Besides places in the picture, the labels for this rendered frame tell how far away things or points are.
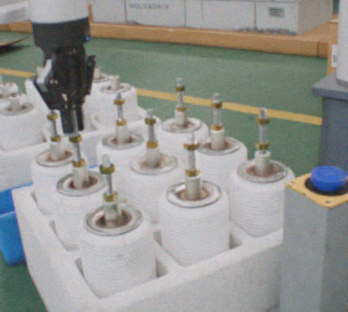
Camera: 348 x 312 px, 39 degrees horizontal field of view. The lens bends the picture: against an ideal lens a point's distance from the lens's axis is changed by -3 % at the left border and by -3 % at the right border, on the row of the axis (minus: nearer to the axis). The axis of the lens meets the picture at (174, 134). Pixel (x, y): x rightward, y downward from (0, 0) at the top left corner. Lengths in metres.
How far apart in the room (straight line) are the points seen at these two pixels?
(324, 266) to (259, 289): 0.18
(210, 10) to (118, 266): 2.34
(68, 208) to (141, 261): 0.14
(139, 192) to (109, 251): 0.17
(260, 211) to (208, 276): 0.13
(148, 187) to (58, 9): 0.29
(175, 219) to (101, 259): 0.11
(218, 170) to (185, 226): 0.17
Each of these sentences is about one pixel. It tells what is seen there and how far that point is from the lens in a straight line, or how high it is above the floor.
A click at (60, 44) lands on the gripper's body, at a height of 0.46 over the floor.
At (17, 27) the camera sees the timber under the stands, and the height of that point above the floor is 0.03.
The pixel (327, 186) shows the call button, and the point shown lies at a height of 0.32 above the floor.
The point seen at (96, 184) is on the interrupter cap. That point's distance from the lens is 0.73.
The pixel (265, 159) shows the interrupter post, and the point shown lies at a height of 0.28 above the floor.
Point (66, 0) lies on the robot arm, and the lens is 0.63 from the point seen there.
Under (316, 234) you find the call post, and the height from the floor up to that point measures 0.27.
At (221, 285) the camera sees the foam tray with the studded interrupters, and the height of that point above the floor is 0.15.
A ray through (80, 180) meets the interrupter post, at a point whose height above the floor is 0.26.
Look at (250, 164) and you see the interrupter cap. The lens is 0.76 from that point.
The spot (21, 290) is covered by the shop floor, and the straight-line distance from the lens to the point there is 0.98.
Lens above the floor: 0.58
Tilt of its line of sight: 22 degrees down
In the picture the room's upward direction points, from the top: 4 degrees counter-clockwise
